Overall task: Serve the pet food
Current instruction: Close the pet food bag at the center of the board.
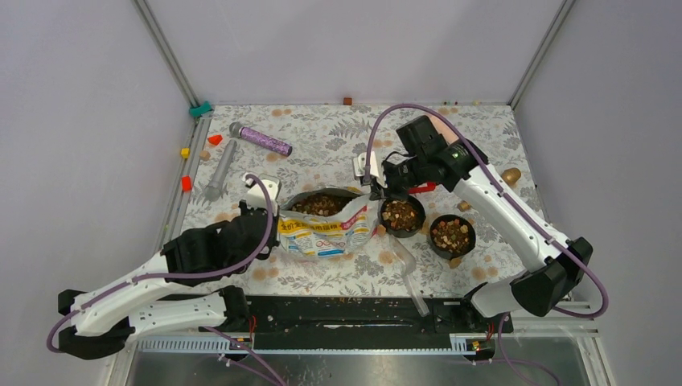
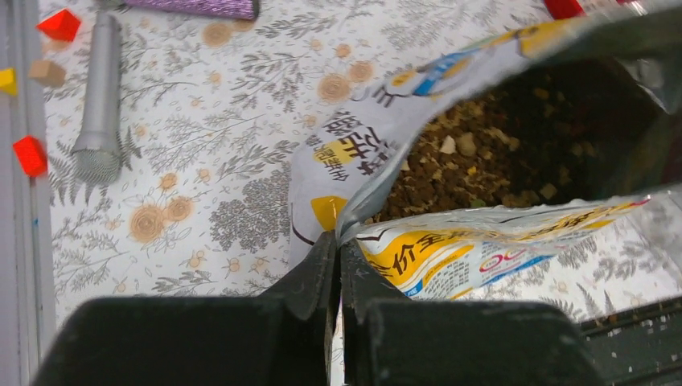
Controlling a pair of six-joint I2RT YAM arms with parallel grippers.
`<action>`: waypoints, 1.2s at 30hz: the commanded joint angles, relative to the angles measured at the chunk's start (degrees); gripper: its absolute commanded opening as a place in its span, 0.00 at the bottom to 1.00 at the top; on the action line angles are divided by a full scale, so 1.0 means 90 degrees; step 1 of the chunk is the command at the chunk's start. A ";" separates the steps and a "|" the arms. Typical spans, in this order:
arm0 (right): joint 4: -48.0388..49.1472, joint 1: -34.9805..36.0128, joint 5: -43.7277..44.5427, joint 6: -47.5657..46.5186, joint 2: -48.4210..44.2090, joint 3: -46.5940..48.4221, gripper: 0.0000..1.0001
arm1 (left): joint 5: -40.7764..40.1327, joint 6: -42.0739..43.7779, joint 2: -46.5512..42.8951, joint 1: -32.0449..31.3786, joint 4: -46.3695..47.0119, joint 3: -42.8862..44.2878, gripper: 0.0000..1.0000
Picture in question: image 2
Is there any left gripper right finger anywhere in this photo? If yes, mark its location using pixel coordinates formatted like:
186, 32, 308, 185
339, 242, 604, 385

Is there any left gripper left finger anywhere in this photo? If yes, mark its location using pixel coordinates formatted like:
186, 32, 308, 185
34, 232, 340, 385

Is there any cat food bag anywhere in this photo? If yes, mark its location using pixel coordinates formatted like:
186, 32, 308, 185
289, 1, 681, 385

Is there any pet food kibble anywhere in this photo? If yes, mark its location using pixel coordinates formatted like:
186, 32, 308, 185
373, 60, 659, 222

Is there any grey toy microphone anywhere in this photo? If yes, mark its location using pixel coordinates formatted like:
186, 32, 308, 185
71, 12, 122, 186

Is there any purple glitter toy microphone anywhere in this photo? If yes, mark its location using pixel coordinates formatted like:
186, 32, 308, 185
123, 0, 260, 20

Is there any tan wooden cube block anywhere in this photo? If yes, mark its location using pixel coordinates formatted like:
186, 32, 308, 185
27, 60, 66, 88

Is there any red plastic box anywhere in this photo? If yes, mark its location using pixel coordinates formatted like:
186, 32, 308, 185
543, 0, 631, 20

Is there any yellow small block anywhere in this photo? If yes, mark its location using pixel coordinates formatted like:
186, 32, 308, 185
0, 68, 18, 96

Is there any red triangular block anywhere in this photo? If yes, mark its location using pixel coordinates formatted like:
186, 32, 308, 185
36, 8, 81, 42

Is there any red block on rail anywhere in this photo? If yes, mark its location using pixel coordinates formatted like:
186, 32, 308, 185
13, 135, 48, 178

